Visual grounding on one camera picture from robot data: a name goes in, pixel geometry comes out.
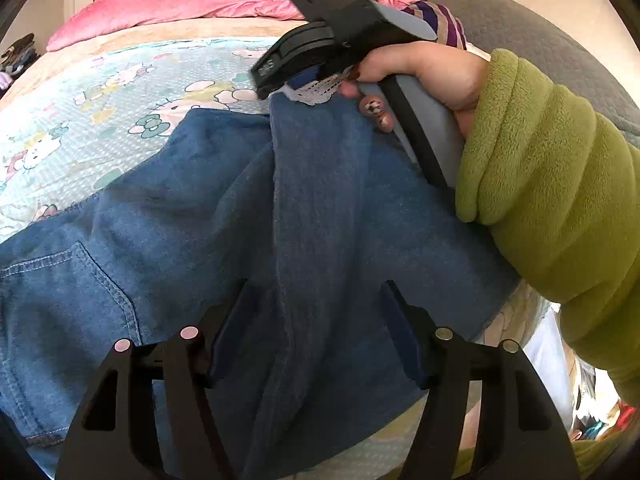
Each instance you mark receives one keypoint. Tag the blue denim pants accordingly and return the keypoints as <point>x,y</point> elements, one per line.
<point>200,210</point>

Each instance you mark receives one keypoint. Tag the person's right hand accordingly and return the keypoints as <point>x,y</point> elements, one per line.
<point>440,70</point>

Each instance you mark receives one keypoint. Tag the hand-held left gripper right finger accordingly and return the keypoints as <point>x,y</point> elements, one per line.
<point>402,340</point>

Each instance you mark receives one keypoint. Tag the grey upholstered headboard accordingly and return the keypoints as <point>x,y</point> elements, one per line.
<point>525,15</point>

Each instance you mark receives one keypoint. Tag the cartoon cat printed blanket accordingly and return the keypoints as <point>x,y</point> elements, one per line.
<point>100,110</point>

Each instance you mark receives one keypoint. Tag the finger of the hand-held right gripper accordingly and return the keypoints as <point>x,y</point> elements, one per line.
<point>295,57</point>

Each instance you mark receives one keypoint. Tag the pile of clothes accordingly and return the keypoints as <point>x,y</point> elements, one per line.
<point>17,55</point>

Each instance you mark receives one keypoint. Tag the purple striped pillow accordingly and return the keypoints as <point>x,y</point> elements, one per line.
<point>445,22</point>

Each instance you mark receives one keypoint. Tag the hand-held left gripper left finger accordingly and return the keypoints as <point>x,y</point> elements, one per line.
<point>227,332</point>

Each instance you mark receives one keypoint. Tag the pink duvet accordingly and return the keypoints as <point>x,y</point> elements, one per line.
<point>150,5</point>

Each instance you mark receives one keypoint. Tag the person's right forearm green sleeve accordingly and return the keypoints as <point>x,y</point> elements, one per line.
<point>550,185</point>

